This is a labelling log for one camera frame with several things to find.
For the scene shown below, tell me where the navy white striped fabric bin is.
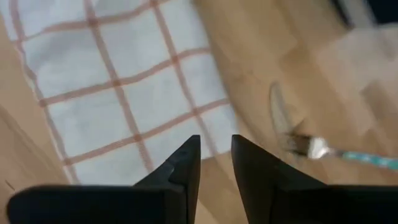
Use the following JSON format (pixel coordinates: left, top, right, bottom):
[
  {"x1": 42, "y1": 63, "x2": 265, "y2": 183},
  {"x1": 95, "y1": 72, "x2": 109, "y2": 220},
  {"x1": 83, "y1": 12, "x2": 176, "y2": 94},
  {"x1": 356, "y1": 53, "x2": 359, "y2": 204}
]
[{"x1": 329, "y1": 0, "x2": 398, "y2": 30}]

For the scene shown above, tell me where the silver metal fork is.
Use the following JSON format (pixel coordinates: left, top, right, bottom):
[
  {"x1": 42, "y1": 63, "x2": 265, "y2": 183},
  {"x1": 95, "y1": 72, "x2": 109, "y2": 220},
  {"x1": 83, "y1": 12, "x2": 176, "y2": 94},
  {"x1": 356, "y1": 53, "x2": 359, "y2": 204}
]
[{"x1": 283, "y1": 133, "x2": 398, "y2": 171}]

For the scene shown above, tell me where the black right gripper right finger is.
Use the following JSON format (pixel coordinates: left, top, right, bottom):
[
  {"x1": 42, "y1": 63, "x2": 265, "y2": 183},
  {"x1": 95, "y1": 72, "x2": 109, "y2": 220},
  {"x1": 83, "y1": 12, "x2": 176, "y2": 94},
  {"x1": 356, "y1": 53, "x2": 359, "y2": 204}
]
[{"x1": 231, "y1": 134, "x2": 398, "y2": 224}]

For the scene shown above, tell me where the white red checked towel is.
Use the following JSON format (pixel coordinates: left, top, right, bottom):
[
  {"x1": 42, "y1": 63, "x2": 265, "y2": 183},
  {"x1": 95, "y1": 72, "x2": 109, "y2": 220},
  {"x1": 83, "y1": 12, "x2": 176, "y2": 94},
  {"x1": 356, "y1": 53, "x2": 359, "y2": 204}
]
[{"x1": 0, "y1": 0, "x2": 240, "y2": 187}]

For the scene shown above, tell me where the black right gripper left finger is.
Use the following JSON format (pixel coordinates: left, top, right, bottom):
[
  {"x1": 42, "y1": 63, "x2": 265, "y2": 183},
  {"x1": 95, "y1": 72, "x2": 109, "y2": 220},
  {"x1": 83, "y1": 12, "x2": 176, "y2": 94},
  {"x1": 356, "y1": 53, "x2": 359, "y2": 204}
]
[{"x1": 6, "y1": 134, "x2": 202, "y2": 224}]

